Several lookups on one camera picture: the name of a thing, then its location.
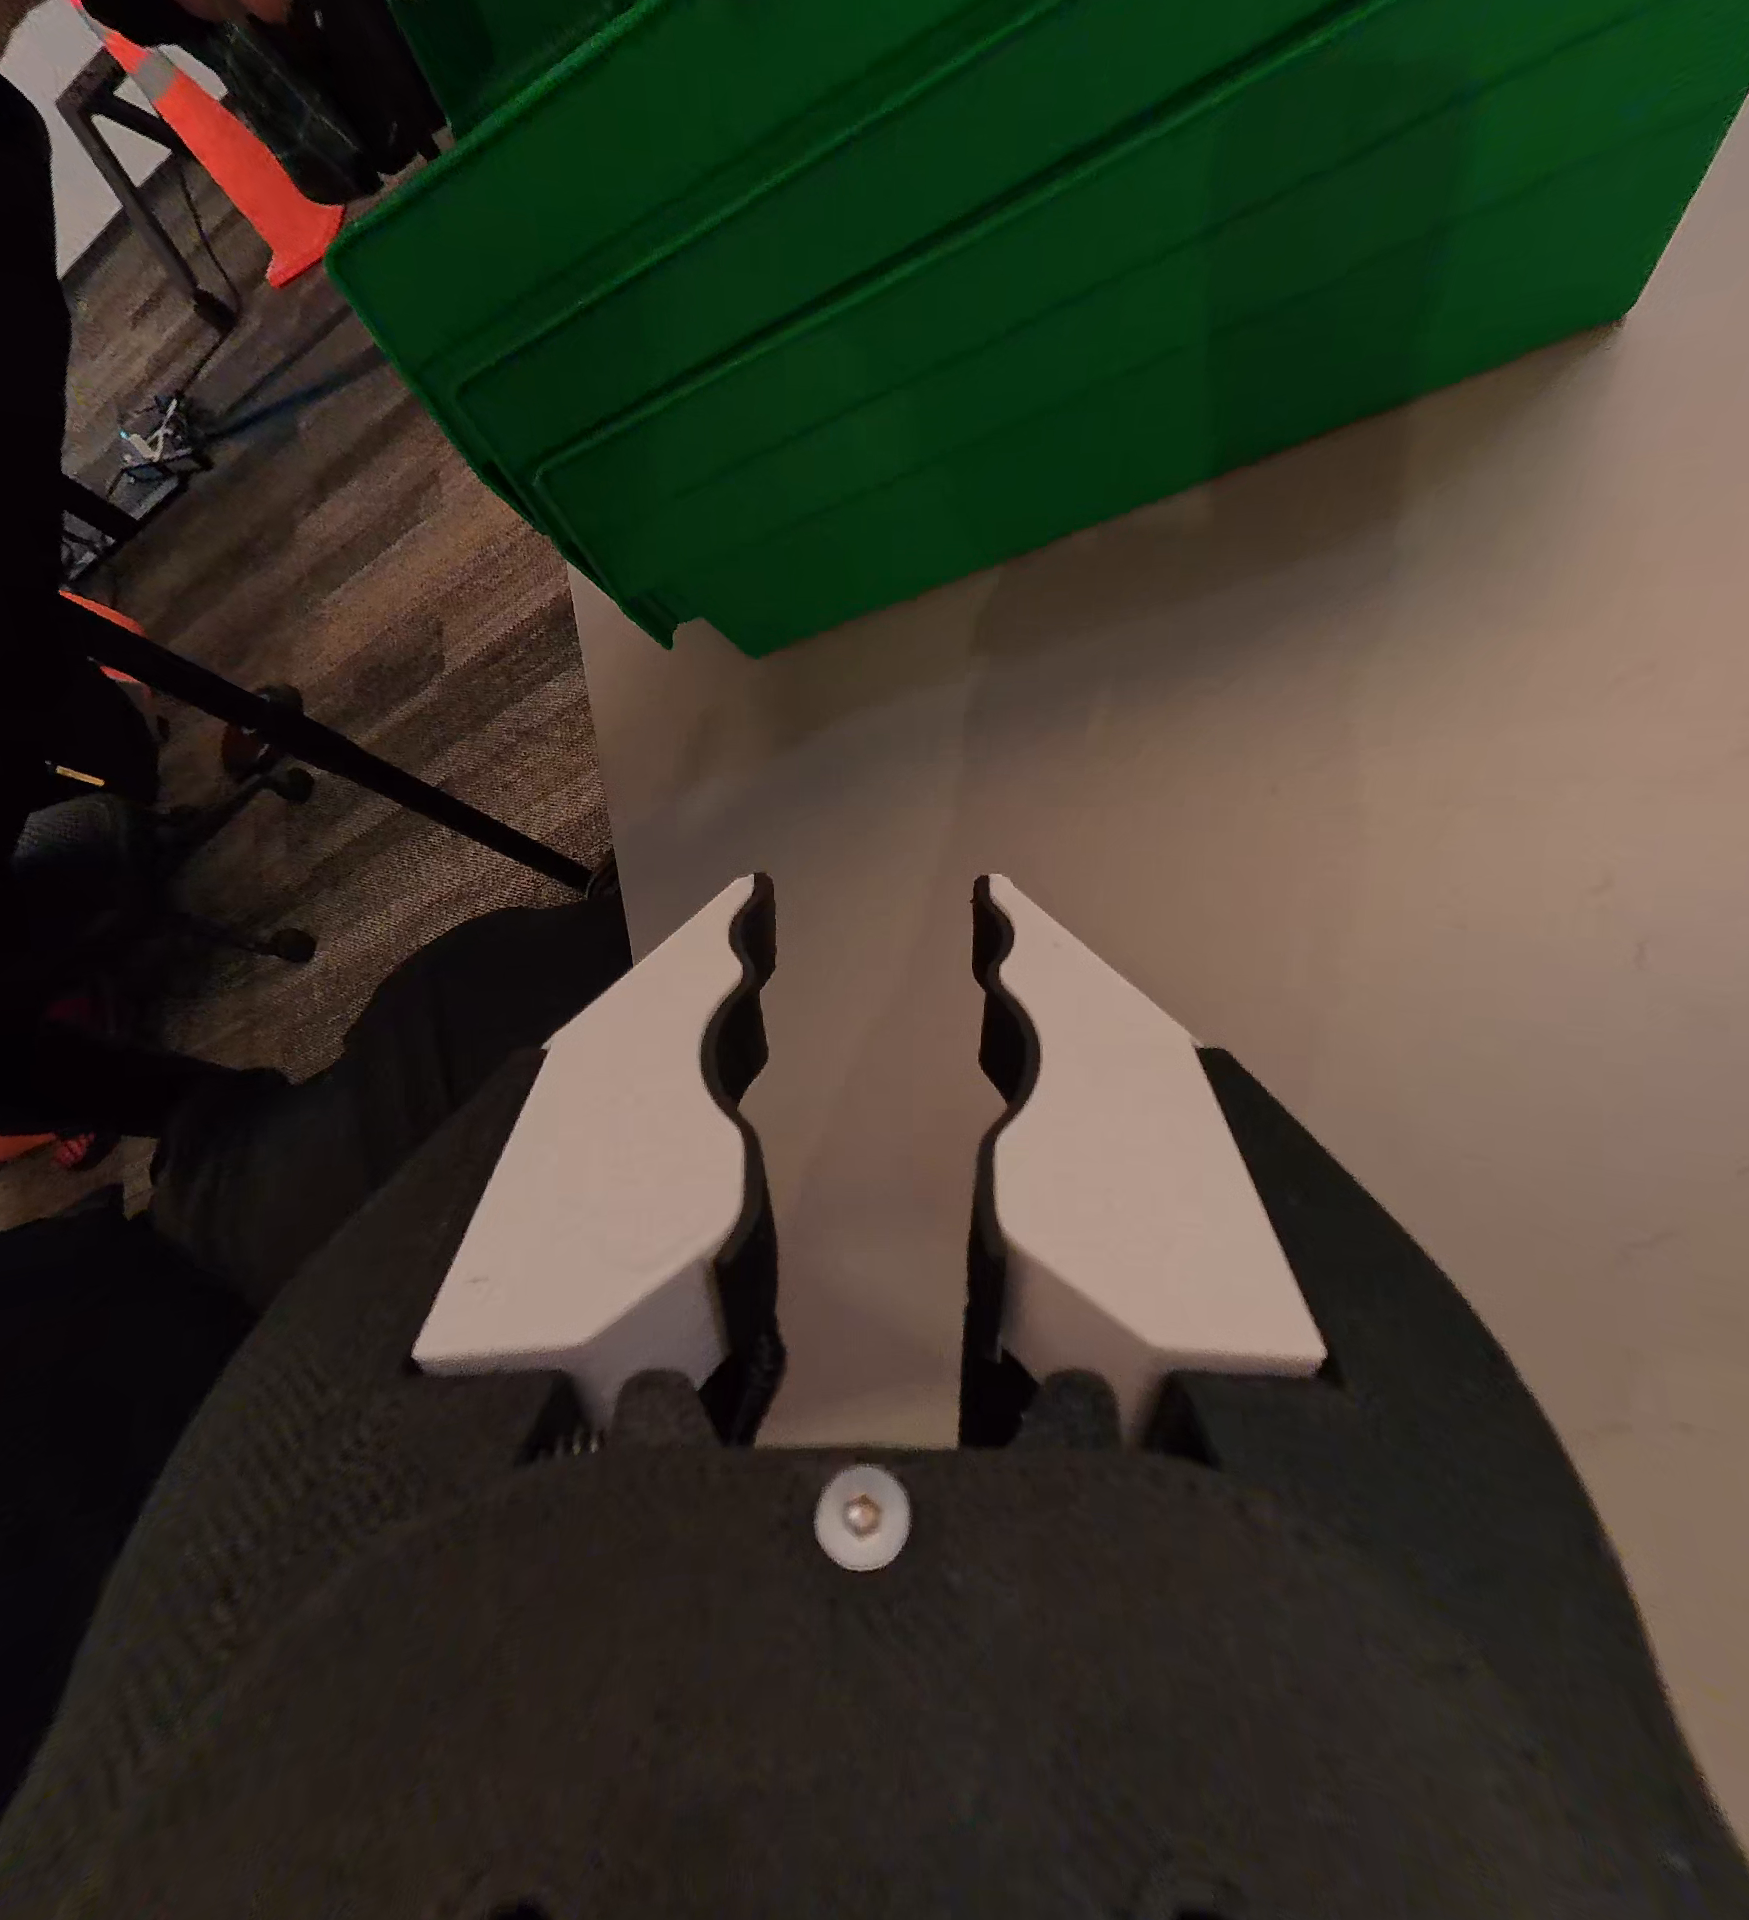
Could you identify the grey metal table leg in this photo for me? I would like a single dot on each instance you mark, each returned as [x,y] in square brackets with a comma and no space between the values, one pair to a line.
[140,197]

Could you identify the black metal bar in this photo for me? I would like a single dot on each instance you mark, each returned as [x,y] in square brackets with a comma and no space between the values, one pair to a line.
[364,766]

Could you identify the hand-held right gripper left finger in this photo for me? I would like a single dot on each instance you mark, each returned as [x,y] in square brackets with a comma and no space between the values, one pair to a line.
[589,1200]

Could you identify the black office chair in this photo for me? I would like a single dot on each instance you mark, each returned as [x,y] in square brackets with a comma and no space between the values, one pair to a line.
[253,751]

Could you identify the floor power strip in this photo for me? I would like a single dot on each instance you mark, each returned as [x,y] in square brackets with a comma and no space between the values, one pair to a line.
[153,436]

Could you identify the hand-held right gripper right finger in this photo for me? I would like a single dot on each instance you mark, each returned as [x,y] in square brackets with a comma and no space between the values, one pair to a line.
[1146,1200]

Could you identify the orange traffic cone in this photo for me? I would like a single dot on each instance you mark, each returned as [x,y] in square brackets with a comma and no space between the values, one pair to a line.
[267,197]

